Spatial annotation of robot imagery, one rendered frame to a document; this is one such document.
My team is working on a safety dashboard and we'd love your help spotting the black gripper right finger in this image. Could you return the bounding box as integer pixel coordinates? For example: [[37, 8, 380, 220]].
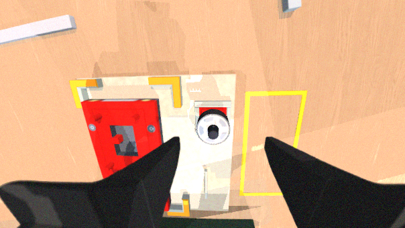
[[264, 136, 405, 228]]

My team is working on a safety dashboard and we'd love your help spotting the black wheel with grey hub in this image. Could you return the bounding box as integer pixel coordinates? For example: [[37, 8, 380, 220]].
[[196, 109, 231, 145]]

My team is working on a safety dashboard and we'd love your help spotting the yellow rectangular outline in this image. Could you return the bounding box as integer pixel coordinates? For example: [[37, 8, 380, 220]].
[[240, 91, 307, 196]]

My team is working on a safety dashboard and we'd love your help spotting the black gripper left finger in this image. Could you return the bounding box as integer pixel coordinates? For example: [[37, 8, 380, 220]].
[[0, 136, 180, 228]]

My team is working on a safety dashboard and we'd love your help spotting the white flat bar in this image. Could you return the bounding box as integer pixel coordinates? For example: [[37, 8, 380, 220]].
[[0, 15, 76, 45]]

